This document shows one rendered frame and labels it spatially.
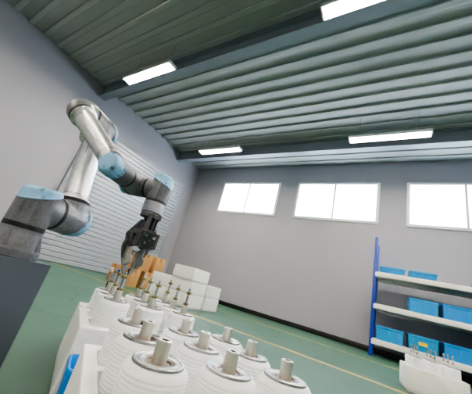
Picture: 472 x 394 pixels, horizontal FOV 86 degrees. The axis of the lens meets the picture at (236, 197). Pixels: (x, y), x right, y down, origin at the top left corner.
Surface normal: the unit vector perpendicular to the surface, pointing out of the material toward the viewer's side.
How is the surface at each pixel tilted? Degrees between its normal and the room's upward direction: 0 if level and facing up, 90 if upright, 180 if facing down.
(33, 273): 90
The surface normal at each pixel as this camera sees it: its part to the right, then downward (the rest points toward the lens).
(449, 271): -0.47, -0.42
